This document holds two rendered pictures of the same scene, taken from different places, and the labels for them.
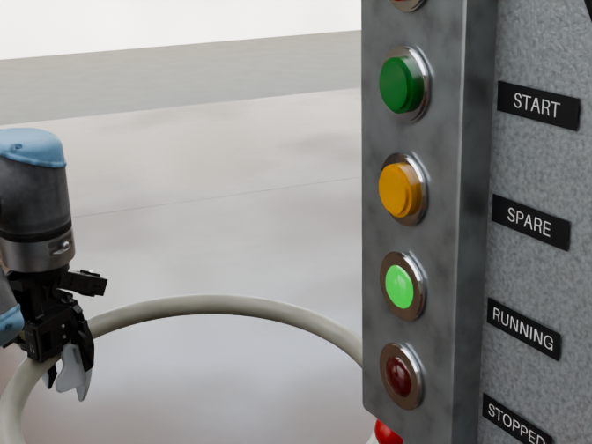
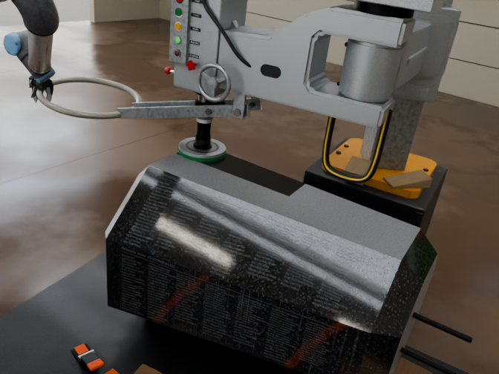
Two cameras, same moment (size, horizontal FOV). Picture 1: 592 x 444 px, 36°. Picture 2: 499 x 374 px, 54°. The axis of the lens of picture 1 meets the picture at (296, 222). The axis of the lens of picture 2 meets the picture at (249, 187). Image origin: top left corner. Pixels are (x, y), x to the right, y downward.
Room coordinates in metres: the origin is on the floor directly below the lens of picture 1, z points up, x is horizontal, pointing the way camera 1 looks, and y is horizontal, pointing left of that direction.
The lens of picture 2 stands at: (-1.34, 0.82, 1.75)
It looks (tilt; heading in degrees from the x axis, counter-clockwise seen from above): 27 degrees down; 323
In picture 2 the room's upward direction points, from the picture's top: 7 degrees clockwise
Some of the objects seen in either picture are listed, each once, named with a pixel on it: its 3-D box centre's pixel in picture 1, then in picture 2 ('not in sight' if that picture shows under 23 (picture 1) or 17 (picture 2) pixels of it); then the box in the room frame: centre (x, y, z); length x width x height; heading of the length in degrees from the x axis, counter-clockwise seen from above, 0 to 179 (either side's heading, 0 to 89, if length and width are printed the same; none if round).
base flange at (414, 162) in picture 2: not in sight; (380, 164); (0.14, -1.10, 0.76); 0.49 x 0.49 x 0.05; 27
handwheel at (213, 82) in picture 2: not in sight; (217, 81); (0.26, -0.15, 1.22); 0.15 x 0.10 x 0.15; 30
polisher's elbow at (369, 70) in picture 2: not in sight; (369, 67); (-0.15, -0.52, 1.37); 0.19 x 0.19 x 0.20
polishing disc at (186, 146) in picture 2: not in sight; (202, 147); (0.42, -0.20, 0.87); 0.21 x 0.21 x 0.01
